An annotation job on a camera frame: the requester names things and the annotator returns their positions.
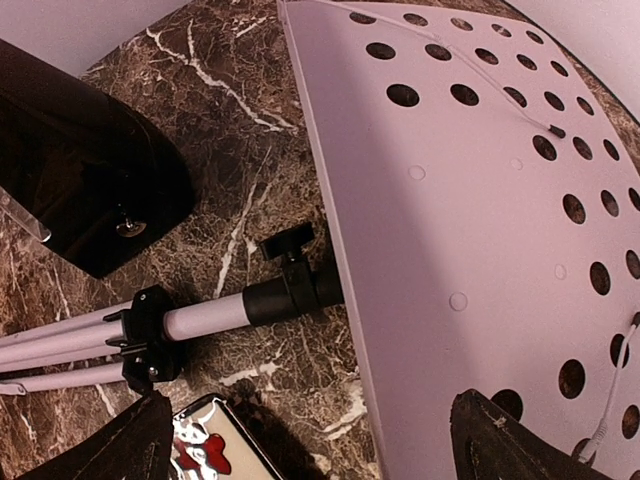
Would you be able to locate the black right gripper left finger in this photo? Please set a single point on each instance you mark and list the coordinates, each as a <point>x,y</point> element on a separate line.
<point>137,444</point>

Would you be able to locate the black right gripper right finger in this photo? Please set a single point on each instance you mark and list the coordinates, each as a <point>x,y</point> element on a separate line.
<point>488,443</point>

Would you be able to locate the white perforated music stand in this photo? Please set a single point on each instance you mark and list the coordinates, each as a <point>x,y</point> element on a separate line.
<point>479,190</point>

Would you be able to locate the floral square ceramic plate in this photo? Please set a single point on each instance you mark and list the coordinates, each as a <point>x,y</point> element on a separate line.
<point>210,442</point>

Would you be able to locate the black metronome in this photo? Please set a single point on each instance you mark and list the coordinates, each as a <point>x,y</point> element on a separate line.
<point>101,178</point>

